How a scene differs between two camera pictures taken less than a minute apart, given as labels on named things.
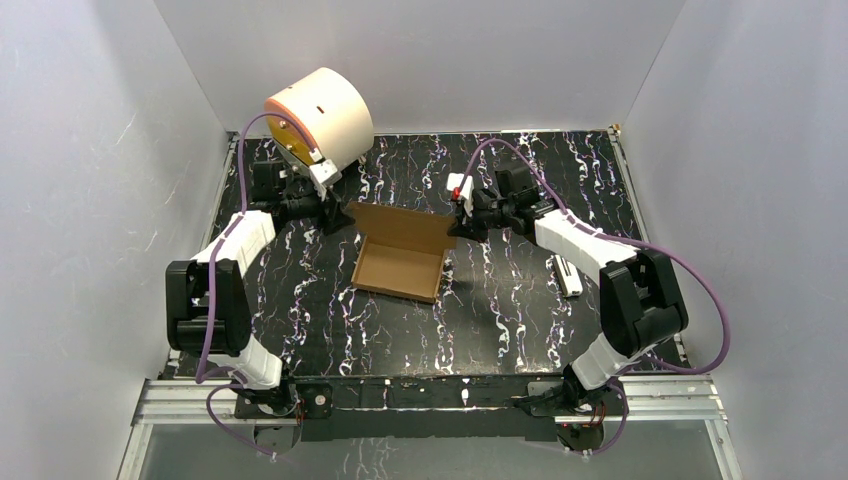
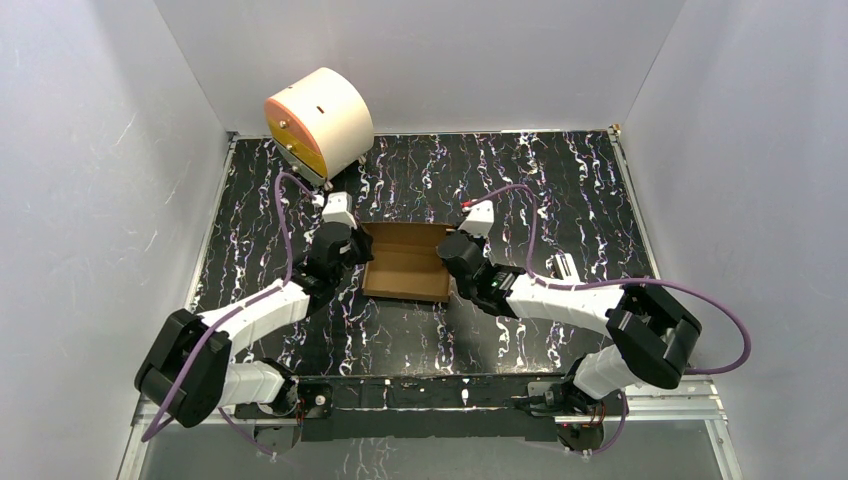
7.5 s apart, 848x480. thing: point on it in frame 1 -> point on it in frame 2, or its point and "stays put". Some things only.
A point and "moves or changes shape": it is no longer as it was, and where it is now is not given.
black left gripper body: x=332 y=208 -> x=361 y=244
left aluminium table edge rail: x=230 y=144 stays put
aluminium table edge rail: x=635 y=212 stays put
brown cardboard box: x=402 y=251 moves or changes shape
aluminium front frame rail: x=687 y=398 stays put
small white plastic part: x=569 y=276 stays put
